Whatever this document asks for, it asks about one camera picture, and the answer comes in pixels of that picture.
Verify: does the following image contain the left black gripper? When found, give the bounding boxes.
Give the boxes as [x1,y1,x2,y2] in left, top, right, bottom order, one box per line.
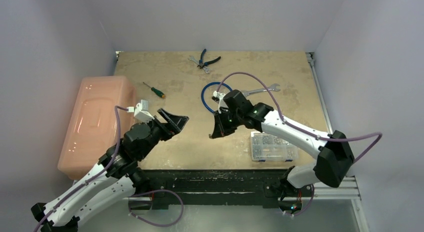
[138,108,188,159]

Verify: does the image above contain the blue cable lock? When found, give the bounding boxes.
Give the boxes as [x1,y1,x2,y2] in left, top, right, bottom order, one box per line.
[200,82,233,113]

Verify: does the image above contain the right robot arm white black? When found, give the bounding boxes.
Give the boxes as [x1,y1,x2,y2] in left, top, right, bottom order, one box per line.
[210,90,355,195]

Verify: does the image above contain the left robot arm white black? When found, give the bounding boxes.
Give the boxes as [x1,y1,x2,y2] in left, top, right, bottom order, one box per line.
[31,105,189,231]

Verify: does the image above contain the clear plastic screw box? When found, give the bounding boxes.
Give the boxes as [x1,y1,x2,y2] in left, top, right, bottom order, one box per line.
[250,131,299,162]

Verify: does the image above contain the small silver wrench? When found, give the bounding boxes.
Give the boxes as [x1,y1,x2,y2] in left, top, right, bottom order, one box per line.
[188,56,211,74]

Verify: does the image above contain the large silver open wrench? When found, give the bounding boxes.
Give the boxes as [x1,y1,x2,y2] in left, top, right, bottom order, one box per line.
[241,84,281,97]

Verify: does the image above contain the pink plastic storage box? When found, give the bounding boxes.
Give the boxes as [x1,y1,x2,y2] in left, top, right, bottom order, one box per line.
[57,76,136,180]

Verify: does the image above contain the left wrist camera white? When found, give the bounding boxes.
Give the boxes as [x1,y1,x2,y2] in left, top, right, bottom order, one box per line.
[126,99,154,123]

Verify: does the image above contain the green handled screwdriver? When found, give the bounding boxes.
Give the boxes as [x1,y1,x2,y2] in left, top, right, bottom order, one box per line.
[143,82,166,99]

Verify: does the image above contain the blue handled pliers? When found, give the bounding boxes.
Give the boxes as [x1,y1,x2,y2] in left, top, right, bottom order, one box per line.
[197,49,222,69]

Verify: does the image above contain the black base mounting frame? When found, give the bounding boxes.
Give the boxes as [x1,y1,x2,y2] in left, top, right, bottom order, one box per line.
[130,169,315,209]

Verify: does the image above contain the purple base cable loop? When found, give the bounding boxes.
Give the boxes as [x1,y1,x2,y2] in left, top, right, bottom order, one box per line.
[127,188,185,227]

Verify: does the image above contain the aluminium rail frame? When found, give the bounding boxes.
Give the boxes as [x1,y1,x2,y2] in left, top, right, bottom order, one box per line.
[305,52,361,200]

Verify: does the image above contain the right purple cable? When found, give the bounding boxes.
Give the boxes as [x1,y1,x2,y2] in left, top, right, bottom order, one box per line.
[215,72,383,165]

